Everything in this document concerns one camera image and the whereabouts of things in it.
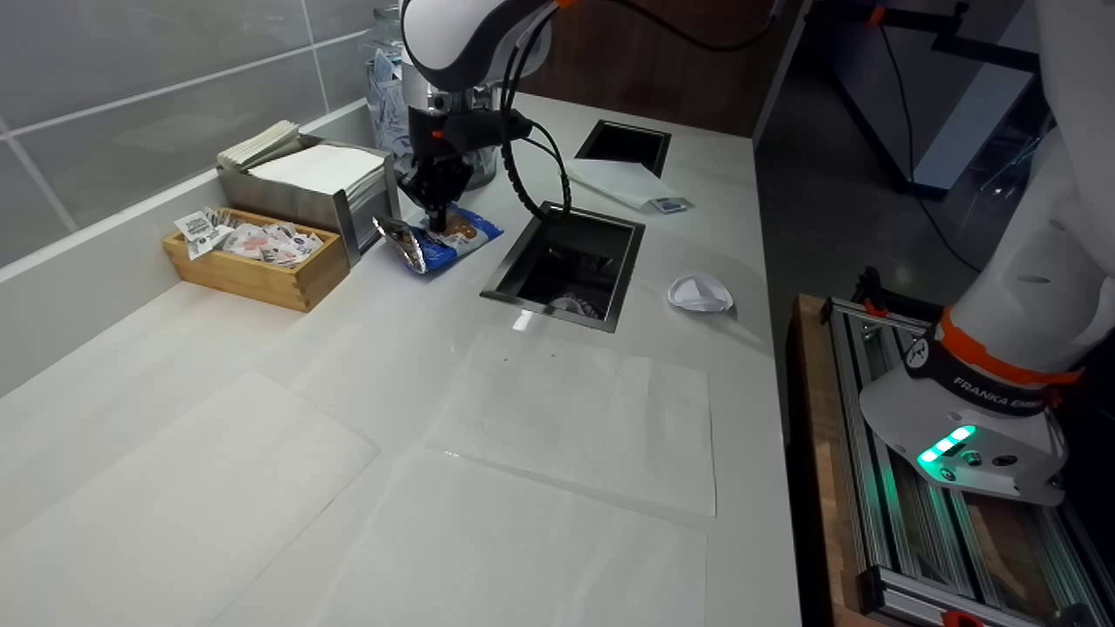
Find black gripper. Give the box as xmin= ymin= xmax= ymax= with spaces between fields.
xmin=399 ymin=114 xmax=481 ymax=236

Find blue and white pretzel packet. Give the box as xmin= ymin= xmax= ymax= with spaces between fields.
xmin=371 ymin=201 xmax=506 ymax=278

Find glass jar of sachets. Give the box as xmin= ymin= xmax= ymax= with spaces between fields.
xmin=364 ymin=3 xmax=502 ymax=192

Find metal napkin dispenser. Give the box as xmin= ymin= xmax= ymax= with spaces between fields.
xmin=212 ymin=118 xmax=403 ymax=264

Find wooden tray of sachets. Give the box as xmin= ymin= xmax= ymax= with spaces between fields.
xmin=161 ymin=201 xmax=357 ymax=316

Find small blue white sachet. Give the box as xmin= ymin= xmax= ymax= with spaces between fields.
xmin=641 ymin=192 xmax=698 ymax=219

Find thin white paper sheet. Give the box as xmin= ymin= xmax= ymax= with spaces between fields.
xmin=219 ymin=446 xmax=716 ymax=627
xmin=427 ymin=328 xmax=718 ymax=518
xmin=0 ymin=370 xmax=381 ymax=627

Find wooden base board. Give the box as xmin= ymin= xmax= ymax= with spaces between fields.
xmin=788 ymin=294 xmax=890 ymax=627

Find black stand with red clamp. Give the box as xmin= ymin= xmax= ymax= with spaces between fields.
xmin=866 ymin=0 xmax=1062 ymax=78

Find white and blue panel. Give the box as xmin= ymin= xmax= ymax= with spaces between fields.
xmin=910 ymin=0 xmax=1065 ymax=194

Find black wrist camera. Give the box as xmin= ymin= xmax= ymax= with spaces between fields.
xmin=470 ymin=107 xmax=542 ymax=150

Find black cable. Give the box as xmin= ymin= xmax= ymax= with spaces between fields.
xmin=497 ymin=0 xmax=580 ymax=219

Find aluminium profile base frame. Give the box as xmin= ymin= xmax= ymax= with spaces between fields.
xmin=820 ymin=294 xmax=1115 ymax=627

